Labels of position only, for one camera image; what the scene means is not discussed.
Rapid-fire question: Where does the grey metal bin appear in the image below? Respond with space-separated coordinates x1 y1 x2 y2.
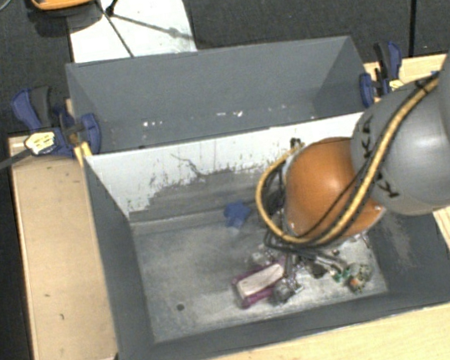
63 6 450 360

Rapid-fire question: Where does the blue crumpled object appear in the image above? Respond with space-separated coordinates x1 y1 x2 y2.
221 198 255 231

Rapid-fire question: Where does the small grey lumpy object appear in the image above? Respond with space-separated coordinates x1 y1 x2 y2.
271 282 296 306

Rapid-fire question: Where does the purple and white packet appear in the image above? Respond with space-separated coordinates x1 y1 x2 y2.
228 260 293 311

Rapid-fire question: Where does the pale wood flat board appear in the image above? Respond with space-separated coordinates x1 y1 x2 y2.
0 125 121 360

